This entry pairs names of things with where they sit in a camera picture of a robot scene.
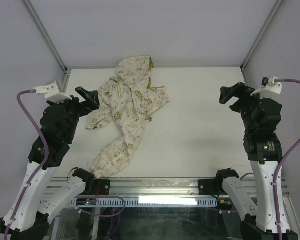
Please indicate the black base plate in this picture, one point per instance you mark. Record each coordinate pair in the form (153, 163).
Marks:
(97, 187)
(210, 187)

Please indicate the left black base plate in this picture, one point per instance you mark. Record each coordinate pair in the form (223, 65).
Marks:
(97, 187)

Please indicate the aluminium mounting rail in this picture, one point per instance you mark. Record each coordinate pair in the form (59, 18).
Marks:
(134, 187)

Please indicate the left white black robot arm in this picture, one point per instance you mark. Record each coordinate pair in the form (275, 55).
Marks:
(27, 219)

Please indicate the cream green-printed hooded jacket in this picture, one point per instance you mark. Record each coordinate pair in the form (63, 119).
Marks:
(129, 100)

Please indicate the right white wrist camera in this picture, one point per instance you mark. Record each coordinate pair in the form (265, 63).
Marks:
(271, 86)

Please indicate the aluminium frame post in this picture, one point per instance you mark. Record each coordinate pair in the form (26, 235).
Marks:
(63, 82)
(261, 34)

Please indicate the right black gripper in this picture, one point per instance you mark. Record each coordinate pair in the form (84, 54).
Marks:
(239, 90)

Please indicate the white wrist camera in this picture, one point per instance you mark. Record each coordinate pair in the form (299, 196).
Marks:
(52, 93)
(271, 86)

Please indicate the white slotted cable duct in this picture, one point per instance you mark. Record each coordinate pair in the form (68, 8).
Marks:
(144, 202)

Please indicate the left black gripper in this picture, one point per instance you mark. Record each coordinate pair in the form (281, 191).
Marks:
(91, 102)

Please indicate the left aluminium frame post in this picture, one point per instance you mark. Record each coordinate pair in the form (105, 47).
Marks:
(63, 82)

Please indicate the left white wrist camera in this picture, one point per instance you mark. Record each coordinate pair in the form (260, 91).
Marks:
(52, 93)

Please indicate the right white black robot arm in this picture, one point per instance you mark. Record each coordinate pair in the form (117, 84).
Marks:
(265, 219)

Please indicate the right aluminium frame post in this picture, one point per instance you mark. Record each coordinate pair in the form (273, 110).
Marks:
(261, 34)

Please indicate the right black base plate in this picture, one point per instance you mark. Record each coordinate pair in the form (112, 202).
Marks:
(210, 187)

